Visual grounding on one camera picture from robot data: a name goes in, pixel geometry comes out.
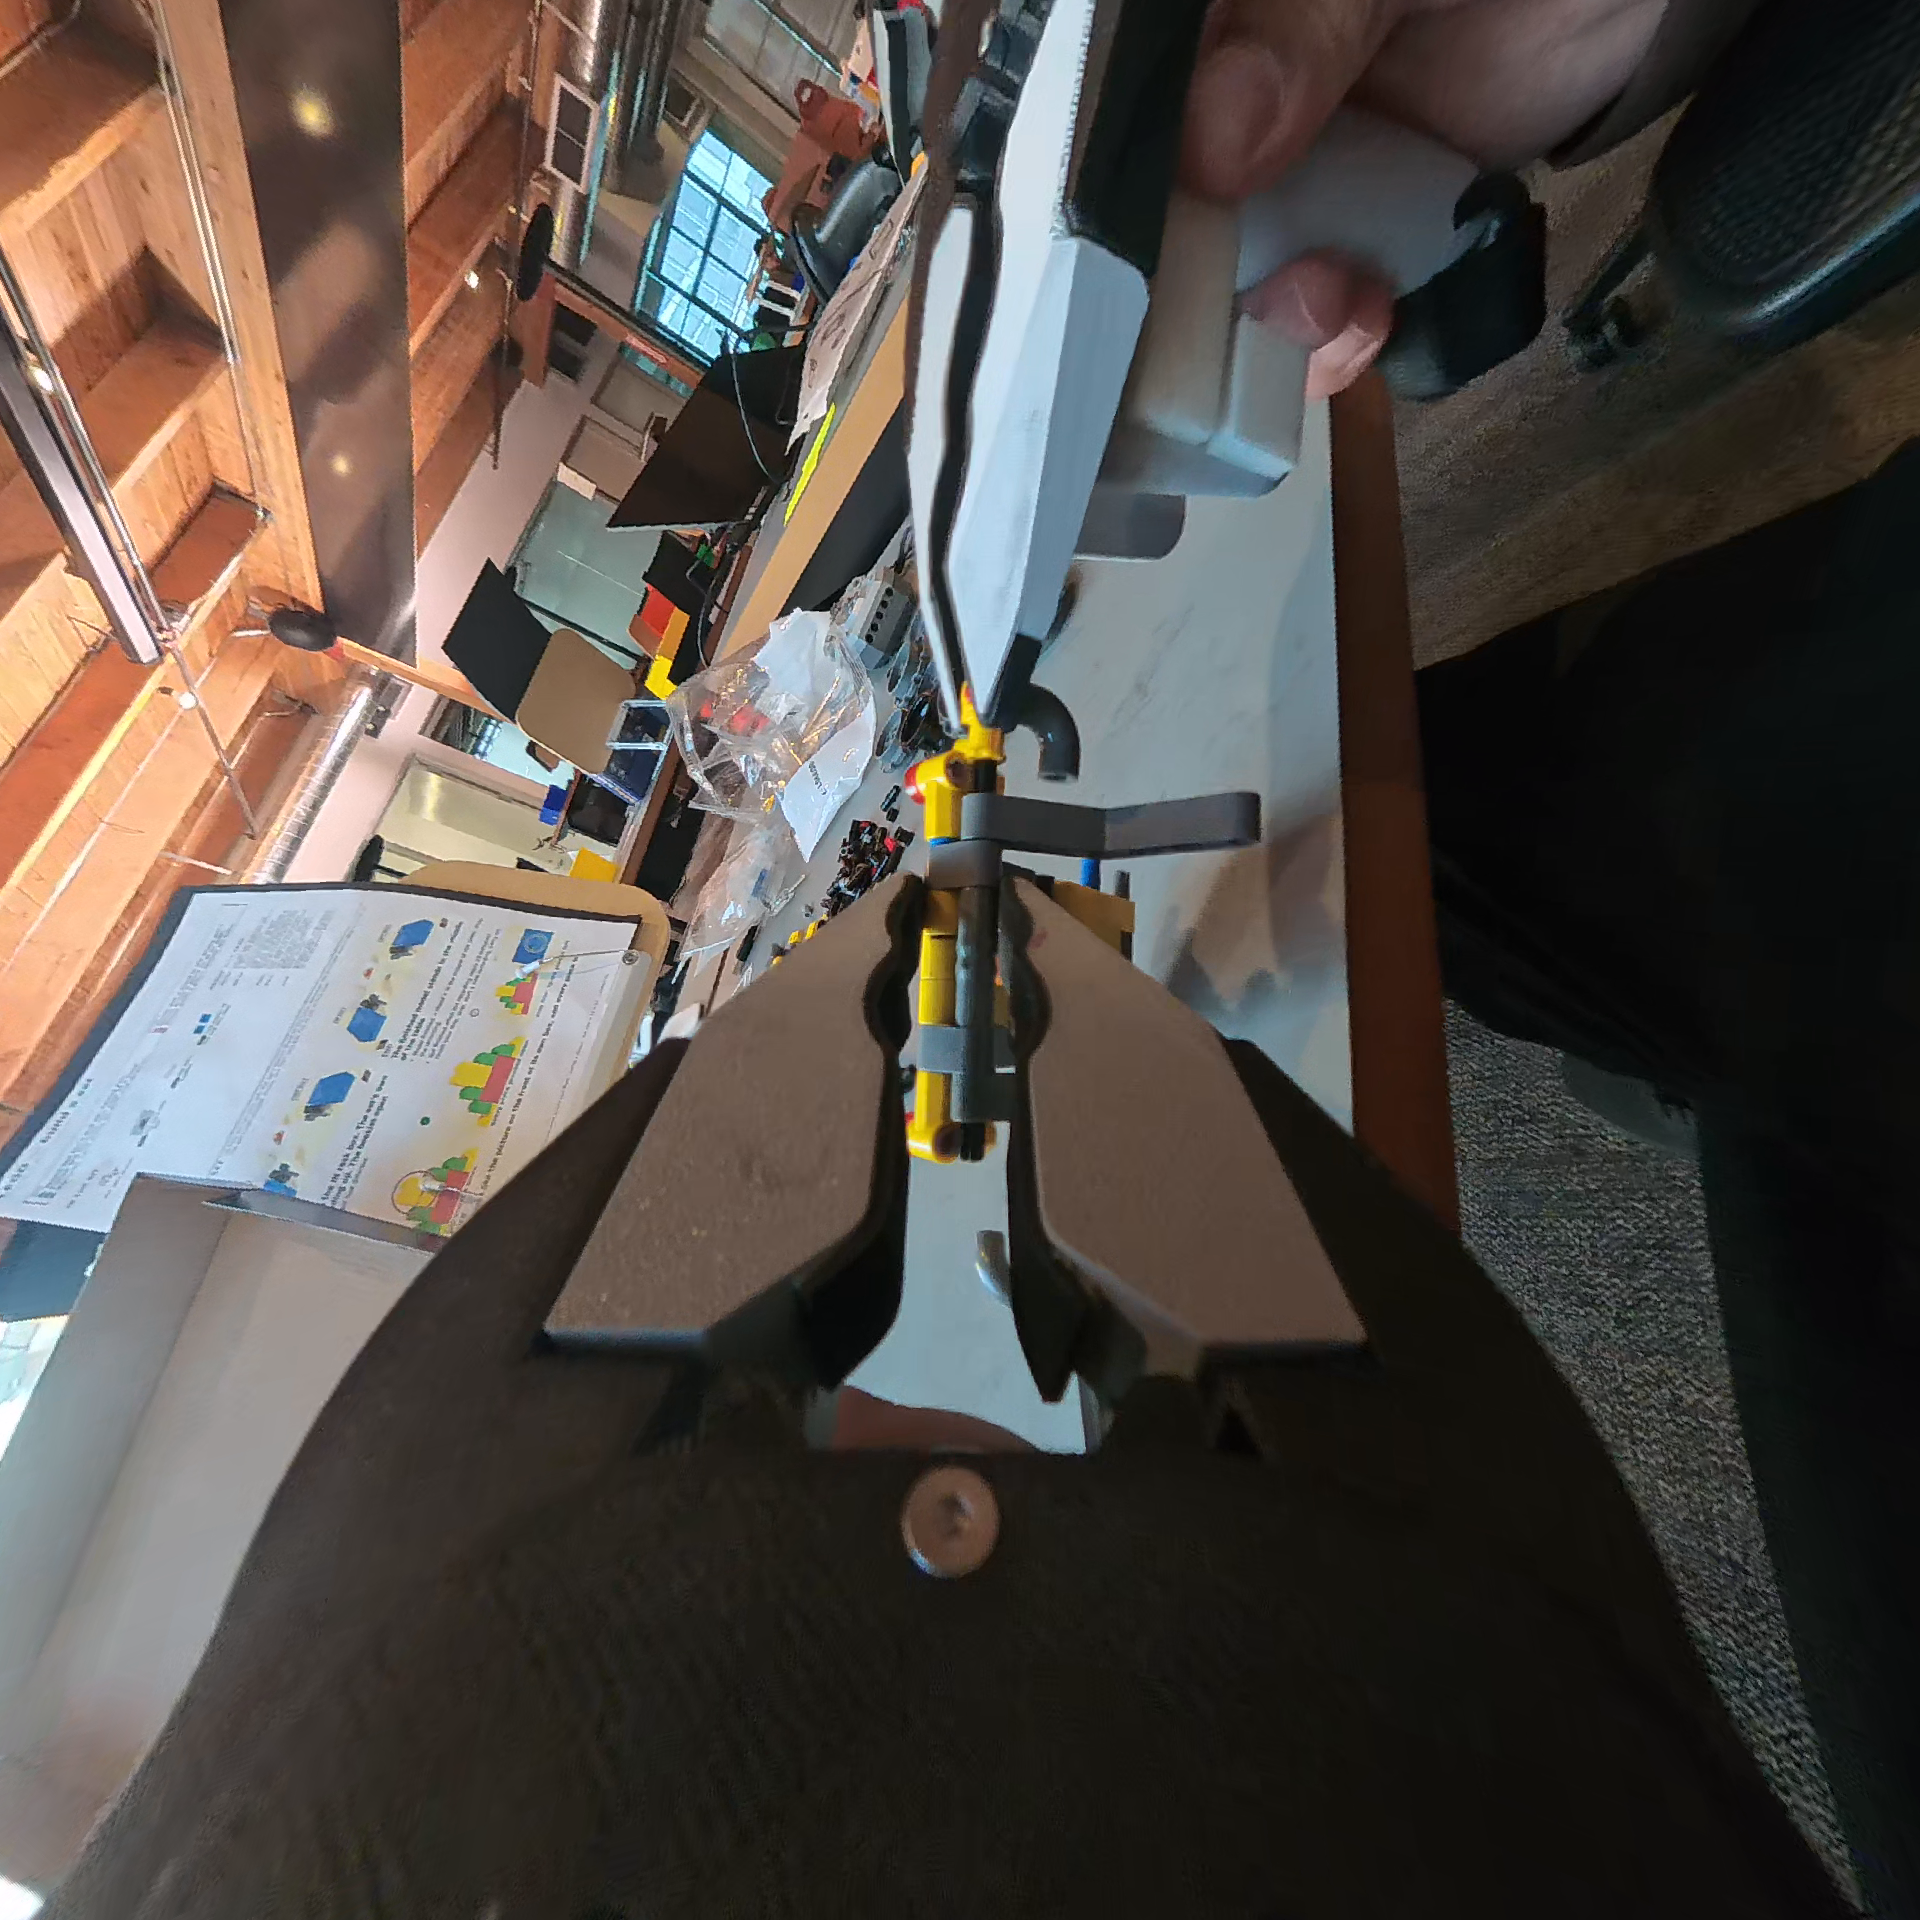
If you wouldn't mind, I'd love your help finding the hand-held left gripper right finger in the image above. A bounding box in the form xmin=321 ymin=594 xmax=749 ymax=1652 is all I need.
xmin=998 ymin=883 xmax=1373 ymax=1407

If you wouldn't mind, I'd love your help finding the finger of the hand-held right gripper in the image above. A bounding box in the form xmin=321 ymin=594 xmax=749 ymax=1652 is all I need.
xmin=904 ymin=198 xmax=981 ymax=711
xmin=941 ymin=0 xmax=1162 ymax=711

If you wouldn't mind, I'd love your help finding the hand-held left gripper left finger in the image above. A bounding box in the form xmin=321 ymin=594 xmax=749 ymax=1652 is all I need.
xmin=539 ymin=872 xmax=929 ymax=1386

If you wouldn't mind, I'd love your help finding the grey elbow with yellow connector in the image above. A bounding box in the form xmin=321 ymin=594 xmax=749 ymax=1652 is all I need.
xmin=948 ymin=678 xmax=1086 ymax=789

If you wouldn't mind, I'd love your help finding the yellow panel vehicle assembly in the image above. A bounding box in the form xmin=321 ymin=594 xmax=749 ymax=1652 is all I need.
xmin=901 ymin=747 xmax=1265 ymax=1168

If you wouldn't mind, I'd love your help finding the long wooden-edged desk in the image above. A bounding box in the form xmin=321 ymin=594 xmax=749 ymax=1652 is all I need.
xmin=702 ymin=247 xmax=922 ymax=639

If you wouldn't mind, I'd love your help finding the person's right hand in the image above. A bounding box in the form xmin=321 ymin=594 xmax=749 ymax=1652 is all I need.
xmin=1178 ymin=0 xmax=1707 ymax=403

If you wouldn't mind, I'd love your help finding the grey motor block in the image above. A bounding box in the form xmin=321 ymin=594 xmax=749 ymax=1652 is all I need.
xmin=836 ymin=573 xmax=922 ymax=666

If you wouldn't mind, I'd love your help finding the black monitor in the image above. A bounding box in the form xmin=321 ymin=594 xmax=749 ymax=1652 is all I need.
xmin=603 ymin=349 xmax=800 ymax=534

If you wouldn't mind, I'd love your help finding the paned window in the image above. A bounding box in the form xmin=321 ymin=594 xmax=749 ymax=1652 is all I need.
xmin=637 ymin=127 xmax=781 ymax=360

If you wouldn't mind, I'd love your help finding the wheeled yellow black chassis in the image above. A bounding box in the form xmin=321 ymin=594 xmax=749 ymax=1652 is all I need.
xmin=877 ymin=645 xmax=962 ymax=759

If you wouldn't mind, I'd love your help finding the small clear plastic bag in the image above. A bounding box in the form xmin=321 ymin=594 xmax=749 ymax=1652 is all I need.
xmin=670 ymin=830 xmax=793 ymax=965

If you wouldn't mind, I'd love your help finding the pile of small building pieces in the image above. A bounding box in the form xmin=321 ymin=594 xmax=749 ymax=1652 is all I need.
xmin=780 ymin=810 xmax=922 ymax=970

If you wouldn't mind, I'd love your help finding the white paper slip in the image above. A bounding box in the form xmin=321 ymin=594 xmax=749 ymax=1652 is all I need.
xmin=780 ymin=742 xmax=880 ymax=860

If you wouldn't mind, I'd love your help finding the printed building-blocks poster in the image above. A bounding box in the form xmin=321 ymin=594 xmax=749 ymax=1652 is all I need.
xmin=0 ymin=884 xmax=649 ymax=1250

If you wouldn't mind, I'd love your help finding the brown chair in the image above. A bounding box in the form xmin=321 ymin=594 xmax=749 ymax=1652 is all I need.
xmin=522 ymin=626 xmax=643 ymax=778

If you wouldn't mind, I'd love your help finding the black panel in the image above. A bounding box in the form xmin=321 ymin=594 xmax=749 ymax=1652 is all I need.
xmin=438 ymin=557 xmax=553 ymax=711

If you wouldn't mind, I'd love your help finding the cardboard kit box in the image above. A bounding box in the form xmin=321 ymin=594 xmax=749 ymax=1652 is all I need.
xmin=0 ymin=1170 xmax=459 ymax=1818

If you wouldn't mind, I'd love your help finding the dark ceiling panel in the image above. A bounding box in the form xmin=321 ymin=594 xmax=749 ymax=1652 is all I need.
xmin=222 ymin=0 xmax=419 ymax=666

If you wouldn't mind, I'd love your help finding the metal ventilation duct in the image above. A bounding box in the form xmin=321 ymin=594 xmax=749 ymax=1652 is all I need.
xmin=244 ymin=678 xmax=405 ymax=888

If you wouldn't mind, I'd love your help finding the hanging light rail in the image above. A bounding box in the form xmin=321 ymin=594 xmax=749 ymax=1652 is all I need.
xmin=0 ymin=247 xmax=170 ymax=666

